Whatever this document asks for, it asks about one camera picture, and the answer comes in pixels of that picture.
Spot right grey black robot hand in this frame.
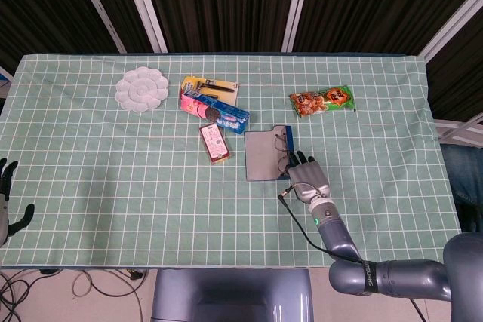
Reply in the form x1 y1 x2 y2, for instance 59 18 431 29
288 150 331 204

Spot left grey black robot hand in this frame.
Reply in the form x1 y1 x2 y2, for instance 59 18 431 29
0 158 35 244

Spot wire-rimmed eyeglasses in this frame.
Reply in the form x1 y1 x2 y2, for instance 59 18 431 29
272 131 297 178

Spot dark blue glasses case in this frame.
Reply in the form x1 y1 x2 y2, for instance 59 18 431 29
243 124 295 182

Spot green orange snack bag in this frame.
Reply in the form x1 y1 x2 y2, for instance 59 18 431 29
289 84 357 118

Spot small red yellow box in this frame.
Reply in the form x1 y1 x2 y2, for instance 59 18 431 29
198 123 234 165

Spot pink blue cookie box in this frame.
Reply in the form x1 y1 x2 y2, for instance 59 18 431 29
179 90 251 135

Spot yellow razor blister pack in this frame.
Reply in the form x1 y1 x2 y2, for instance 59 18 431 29
179 75 241 106

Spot blue-grey robot torso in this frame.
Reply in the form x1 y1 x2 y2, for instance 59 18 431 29
150 268 314 322

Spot white blue board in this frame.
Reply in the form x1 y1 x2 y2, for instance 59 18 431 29
0 66 13 91

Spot green white checked tablecloth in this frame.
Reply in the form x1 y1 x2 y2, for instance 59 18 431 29
0 53 471 268

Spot white metal rack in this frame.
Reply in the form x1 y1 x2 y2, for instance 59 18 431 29
432 117 483 146

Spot blue jeans leg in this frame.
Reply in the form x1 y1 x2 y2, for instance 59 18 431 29
441 143 483 232

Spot white flower paint palette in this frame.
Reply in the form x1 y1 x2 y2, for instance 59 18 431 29
115 66 169 114

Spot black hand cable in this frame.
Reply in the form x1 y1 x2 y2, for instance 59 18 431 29
278 182 429 322

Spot black floor cable tangle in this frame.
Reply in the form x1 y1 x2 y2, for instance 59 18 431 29
0 271 24 322

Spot grey floor cable loop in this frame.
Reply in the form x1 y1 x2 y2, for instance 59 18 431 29
72 269 94 298

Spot long black floor cable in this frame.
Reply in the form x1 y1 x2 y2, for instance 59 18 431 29
85 268 150 322

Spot white partition post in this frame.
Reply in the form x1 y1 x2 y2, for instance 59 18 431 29
281 0 316 53
418 0 483 62
69 0 128 54
118 0 169 54

